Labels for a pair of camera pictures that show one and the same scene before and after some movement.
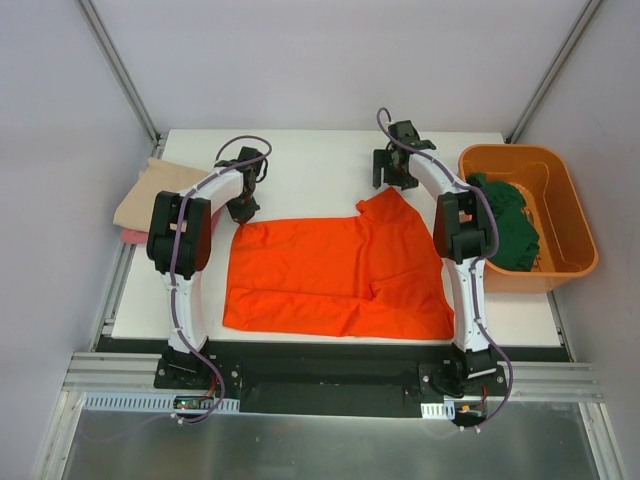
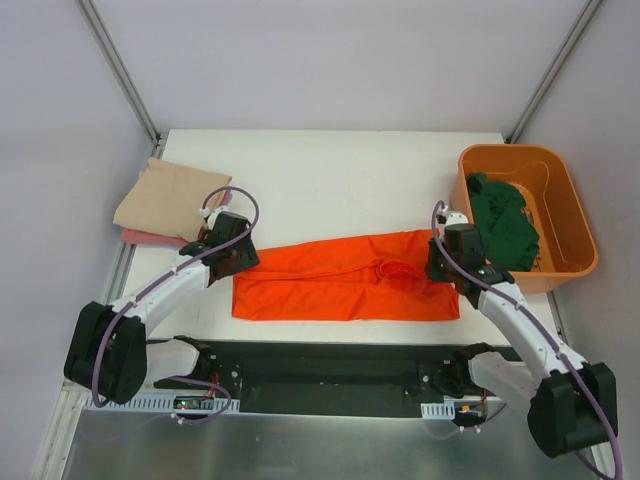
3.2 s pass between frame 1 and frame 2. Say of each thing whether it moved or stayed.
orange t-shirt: moved
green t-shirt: stayed
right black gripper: moved
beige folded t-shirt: stayed
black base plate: stayed
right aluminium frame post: stayed
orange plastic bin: stayed
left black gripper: moved
